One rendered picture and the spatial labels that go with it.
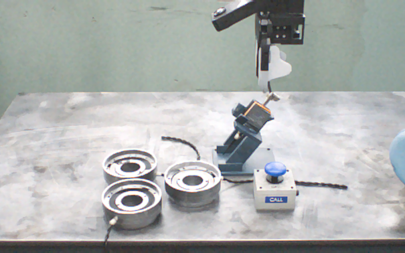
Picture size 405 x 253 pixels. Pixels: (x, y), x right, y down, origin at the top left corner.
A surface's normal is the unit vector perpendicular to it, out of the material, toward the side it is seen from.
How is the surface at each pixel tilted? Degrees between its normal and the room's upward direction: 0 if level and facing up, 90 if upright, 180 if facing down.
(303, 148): 0
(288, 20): 90
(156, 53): 90
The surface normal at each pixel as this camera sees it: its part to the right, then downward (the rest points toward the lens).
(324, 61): 0.00, 0.47
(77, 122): 0.00, -0.88
